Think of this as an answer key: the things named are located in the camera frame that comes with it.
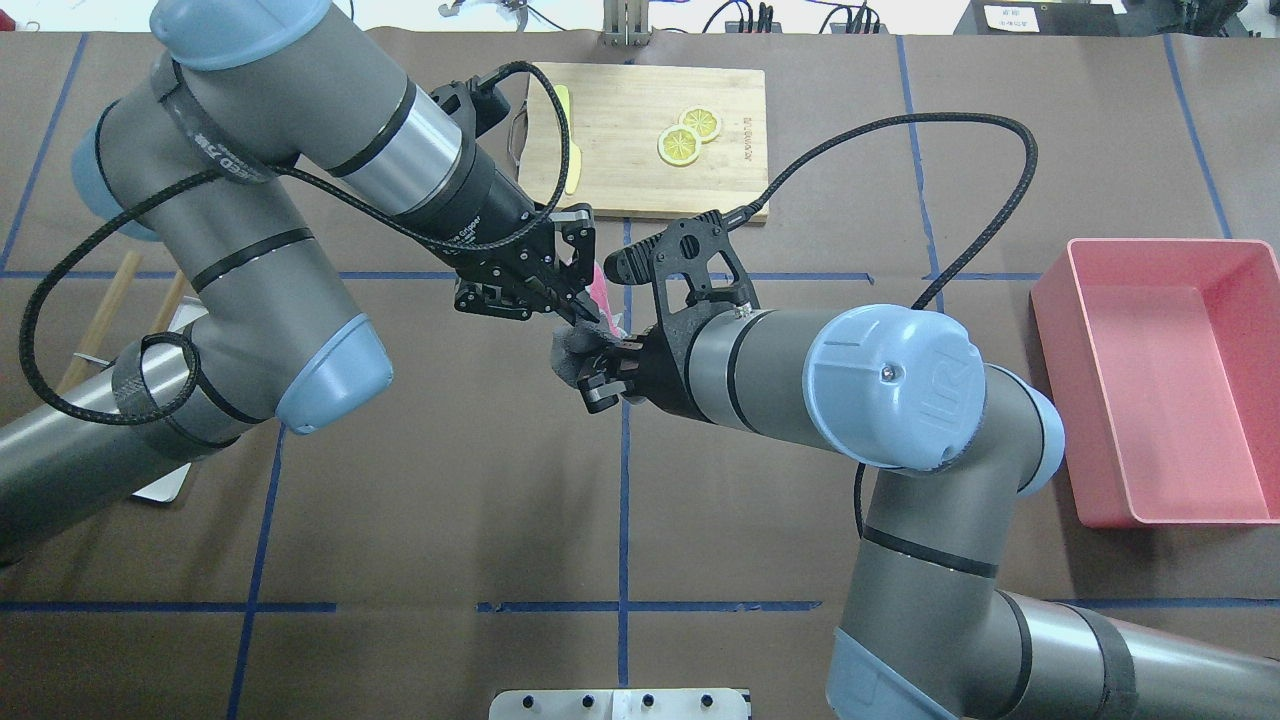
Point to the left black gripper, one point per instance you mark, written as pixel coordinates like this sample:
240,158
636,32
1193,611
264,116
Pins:
483,214

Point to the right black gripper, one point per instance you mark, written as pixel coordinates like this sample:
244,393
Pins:
664,372

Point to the grey and pink cloth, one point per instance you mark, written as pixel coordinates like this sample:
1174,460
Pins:
574,347

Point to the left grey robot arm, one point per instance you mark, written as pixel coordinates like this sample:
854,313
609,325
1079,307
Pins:
246,93

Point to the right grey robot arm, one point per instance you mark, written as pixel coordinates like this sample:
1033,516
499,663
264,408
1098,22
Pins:
926,633

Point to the bamboo cutting board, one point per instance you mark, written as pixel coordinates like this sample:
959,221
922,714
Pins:
616,115

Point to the lower lemon slice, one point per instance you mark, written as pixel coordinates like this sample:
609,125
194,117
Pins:
678,146

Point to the lemon slice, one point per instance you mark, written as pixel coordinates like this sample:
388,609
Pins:
678,146
705,122

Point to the upper lemon slice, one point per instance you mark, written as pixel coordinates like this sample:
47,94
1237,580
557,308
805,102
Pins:
705,122

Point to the right wooden rack rod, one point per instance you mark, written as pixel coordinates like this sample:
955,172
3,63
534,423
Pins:
168,309

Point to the wooden rack rod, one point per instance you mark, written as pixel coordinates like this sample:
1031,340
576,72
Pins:
168,309
102,319

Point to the left wooden rack rod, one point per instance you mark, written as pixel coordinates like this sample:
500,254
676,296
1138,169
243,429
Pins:
102,319

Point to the pink plastic bin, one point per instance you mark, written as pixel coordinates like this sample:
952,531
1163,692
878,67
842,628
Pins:
1163,359

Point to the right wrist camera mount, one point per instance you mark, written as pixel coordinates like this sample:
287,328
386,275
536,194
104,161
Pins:
696,249

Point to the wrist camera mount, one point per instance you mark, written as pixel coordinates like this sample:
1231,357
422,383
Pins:
696,249
476,105

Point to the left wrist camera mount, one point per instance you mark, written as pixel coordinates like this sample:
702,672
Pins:
476,105

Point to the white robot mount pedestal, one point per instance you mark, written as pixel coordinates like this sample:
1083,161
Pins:
623,703

